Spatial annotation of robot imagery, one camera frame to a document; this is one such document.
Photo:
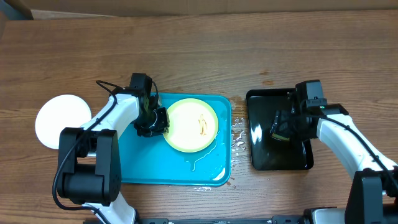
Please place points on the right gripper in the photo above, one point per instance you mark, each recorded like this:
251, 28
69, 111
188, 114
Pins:
283, 126

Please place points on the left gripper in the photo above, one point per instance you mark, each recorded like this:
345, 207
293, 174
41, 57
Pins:
161, 129

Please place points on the green yellow sponge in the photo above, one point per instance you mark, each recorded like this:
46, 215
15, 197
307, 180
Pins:
279, 137

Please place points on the yellow-green plate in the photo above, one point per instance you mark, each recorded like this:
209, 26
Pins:
193, 125

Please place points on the white plate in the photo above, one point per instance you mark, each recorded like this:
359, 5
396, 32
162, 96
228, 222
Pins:
63, 111

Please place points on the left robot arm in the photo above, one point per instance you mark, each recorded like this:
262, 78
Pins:
88, 176

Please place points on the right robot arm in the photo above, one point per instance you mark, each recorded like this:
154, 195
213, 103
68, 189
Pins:
373, 174

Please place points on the blue plastic tray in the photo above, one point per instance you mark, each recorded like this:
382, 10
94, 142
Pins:
154, 161

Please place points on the black plastic tray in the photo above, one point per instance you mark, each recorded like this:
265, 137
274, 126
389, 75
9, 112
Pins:
268, 153

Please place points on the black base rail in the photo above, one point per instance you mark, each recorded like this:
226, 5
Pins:
278, 219

